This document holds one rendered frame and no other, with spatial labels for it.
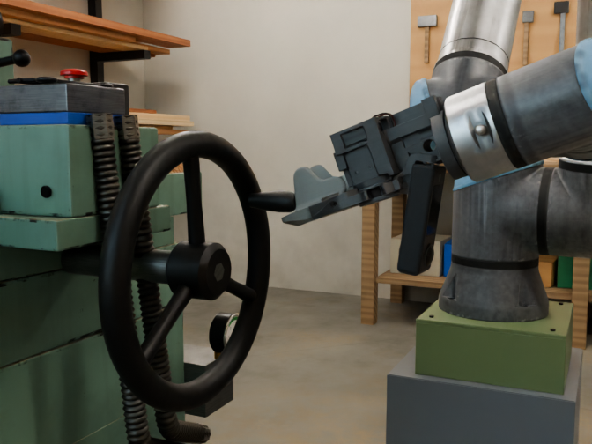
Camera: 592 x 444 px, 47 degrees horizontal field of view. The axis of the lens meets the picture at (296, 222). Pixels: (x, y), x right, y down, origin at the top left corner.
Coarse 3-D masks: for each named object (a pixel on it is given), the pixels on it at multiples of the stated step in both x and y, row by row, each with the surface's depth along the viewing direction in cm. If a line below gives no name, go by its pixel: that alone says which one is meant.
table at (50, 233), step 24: (168, 192) 95; (0, 216) 67; (24, 216) 67; (96, 216) 68; (168, 216) 79; (0, 240) 67; (24, 240) 65; (48, 240) 64; (72, 240) 65; (96, 240) 68
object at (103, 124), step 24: (96, 120) 66; (120, 120) 70; (96, 144) 67; (96, 168) 67; (144, 216) 72; (144, 240) 72; (144, 288) 73; (144, 312) 74; (144, 336) 74; (168, 360) 76; (120, 384) 71; (144, 408) 72; (144, 432) 71; (168, 432) 76; (192, 432) 82
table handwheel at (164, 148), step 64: (128, 192) 60; (192, 192) 69; (256, 192) 79; (64, 256) 77; (128, 256) 58; (192, 256) 68; (256, 256) 81; (128, 320) 59; (256, 320) 80; (128, 384) 61; (192, 384) 70
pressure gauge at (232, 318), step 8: (224, 312) 102; (216, 320) 100; (224, 320) 99; (232, 320) 100; (216, 328) 99; (224, 328) 98; (232, 328) 100; (216, 336) 99; (224, 336) 98; (216, 344) 99; (224, 344) 98; (216, 352) 102
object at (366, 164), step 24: (432, 96) 67; (384, 120) 70; (408, 120) 70; (432, 120) 67; (336, 144) 70; (360, 144) 69; (384, 144) 68; (408, 144) 69; (360, 168) 70; (384, 168) 68; (408, 168) 69; (456, 168) 66; (360, 192) 70; (384, 192) 68
